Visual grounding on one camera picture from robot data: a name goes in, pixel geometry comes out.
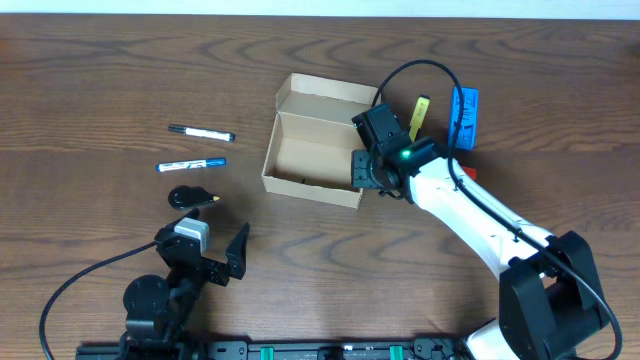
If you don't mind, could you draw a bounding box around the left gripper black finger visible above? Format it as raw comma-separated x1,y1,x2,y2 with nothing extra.
167,208,200,229
225,222,250,280

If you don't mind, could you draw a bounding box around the yellow highlighter pen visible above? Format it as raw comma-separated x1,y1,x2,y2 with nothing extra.
408,95,431,142

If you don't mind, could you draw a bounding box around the blue white marker pen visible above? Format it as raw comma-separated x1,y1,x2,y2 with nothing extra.
156,157,227,173

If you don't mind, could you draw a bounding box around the cardboard box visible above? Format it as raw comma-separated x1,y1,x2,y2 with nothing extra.
261,73,377,208

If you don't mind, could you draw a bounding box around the blue plastic tool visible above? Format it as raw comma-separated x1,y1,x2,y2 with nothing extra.
448,87,479,151

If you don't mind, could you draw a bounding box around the red black stapler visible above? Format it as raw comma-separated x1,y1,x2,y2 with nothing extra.
461,166,477,180

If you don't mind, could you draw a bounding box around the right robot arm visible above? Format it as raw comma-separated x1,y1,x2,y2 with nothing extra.
351,104,622,360

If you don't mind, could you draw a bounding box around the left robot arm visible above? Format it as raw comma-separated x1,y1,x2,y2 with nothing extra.
119,209,250,359

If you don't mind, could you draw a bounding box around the black white marker pen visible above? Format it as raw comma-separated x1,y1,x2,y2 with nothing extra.
168,124,235,142

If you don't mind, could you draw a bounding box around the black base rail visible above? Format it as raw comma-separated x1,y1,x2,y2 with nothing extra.
75,338,473,360

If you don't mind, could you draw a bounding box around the right black cable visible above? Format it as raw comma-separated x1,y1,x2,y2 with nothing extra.
370,59,624,360

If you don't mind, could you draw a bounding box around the black cable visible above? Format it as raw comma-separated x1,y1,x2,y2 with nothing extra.
370,59,624,360
38,241,159,360

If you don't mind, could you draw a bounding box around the left black cable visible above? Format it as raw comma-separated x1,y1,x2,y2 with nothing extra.
38,241,159,360

